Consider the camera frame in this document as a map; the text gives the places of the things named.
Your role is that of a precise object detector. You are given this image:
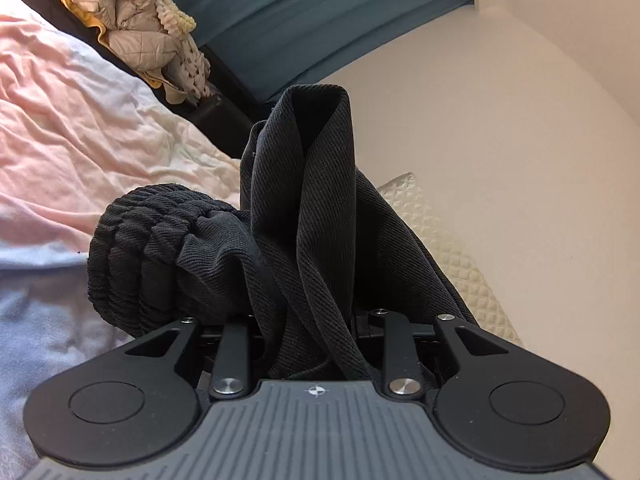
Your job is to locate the black knit sweater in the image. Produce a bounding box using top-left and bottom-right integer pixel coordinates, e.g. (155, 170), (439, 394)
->
(87, 82), (484, 382)

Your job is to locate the wide blue curtain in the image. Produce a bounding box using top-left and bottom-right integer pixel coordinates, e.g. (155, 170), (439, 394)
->
(136, 0), (477, 104)

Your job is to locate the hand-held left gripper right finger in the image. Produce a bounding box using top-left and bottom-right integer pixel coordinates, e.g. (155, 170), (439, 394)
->
(370, 307), (507, 402)

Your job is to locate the pastel bedsheet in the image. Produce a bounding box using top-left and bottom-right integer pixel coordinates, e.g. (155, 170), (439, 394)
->
(0, 0), (247, 480)

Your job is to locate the cream ruffled knit garment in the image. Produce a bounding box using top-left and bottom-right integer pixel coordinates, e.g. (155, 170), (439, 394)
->
(151, 0), (214, 107)

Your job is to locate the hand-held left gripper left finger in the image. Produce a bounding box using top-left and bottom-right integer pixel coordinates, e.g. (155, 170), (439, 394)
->
(122, 316), (261, 402)

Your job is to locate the cream quilted pillow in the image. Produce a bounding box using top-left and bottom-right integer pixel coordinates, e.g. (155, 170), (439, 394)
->
(375, 172), (524, 349)

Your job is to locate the beige quilted jacket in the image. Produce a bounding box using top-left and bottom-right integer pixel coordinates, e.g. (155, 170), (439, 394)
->
(50, 0), (182, 89)

